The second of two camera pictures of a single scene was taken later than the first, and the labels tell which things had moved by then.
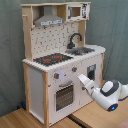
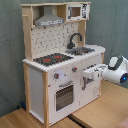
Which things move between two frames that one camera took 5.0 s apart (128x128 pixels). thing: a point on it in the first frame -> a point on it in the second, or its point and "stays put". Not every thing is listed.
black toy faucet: x=71 y=44 stays put
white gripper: x=90 y=85 -> x=95 y=71
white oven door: x=64 y=96 stays put
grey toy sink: x=79 y=51 stays put
